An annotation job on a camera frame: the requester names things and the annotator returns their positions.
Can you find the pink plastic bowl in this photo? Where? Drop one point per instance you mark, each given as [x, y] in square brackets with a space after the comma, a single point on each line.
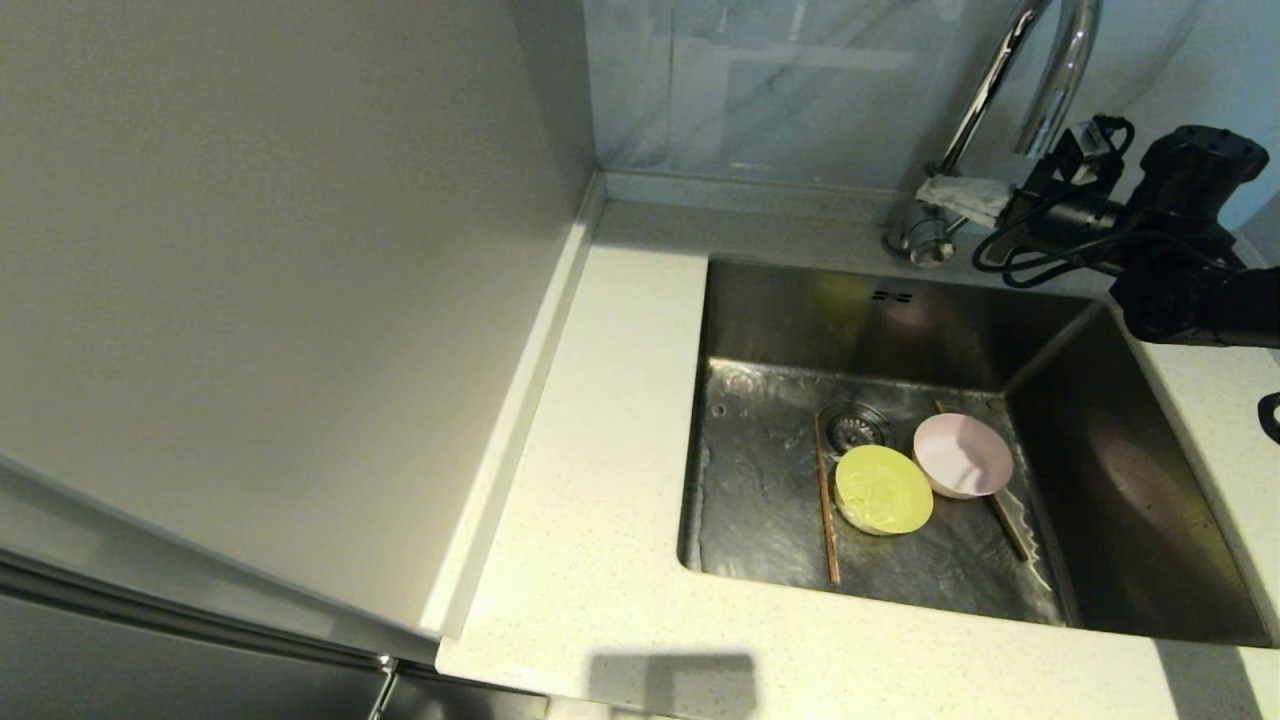
[962, 455]

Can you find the under-counter cabinet front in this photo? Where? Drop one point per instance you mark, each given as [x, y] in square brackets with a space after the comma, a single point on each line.
[460, 702]

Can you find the brown wooden chopstick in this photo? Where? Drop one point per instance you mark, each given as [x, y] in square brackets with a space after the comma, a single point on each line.
[1008, 528]
[827, 520]

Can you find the silver cabinet rail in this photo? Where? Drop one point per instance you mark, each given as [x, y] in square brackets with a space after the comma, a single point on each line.
[200, 620]

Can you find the chrome faucet lever rod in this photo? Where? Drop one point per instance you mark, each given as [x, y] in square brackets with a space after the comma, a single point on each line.
[958, 229]

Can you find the round metal drain strainer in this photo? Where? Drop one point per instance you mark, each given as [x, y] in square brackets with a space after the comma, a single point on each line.
[850, 425]

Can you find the tall cabinet unit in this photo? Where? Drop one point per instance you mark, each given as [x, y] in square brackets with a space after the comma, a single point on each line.
[250, 300]

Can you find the yellow plastic bowl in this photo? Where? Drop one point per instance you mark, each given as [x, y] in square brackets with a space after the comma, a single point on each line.
[882, 490]

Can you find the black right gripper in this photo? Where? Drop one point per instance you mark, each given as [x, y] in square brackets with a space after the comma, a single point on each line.
[1060, 215]

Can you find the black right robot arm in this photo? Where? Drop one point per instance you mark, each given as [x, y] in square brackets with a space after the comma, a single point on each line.
[1200, 250]

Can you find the stainless steel sink basin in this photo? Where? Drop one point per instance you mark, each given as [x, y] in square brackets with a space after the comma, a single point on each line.
[1130, 520]

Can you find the chrome gooseneck faucet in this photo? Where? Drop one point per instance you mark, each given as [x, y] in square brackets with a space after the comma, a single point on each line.
[985, 90]

